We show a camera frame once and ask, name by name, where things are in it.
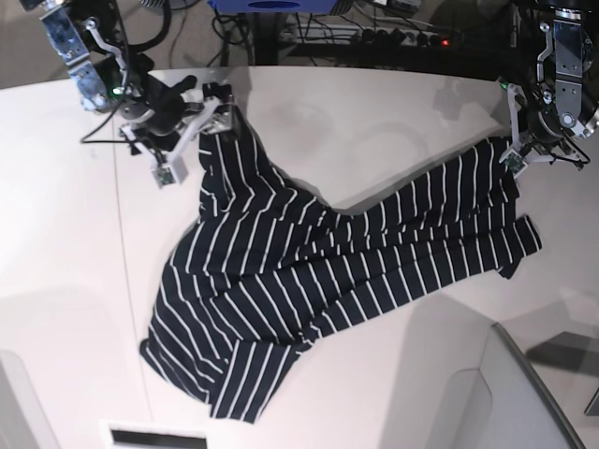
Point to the red lit power strip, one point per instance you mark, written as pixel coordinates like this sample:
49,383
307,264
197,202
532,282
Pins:
387,38

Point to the grey partition panel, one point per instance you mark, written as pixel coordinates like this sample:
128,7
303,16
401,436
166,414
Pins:
473,389

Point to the navy white striped t-shirt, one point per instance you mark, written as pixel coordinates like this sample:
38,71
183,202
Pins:
267,269

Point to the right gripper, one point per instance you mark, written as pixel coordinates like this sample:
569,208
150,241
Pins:
159,123

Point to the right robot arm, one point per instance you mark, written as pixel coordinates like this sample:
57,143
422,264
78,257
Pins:
114,77

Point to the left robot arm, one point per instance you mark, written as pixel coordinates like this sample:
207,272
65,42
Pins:
558,49

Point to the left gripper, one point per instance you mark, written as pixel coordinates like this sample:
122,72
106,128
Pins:
538,136

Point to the white slotted box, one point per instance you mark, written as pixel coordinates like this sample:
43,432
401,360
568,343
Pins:
119,434

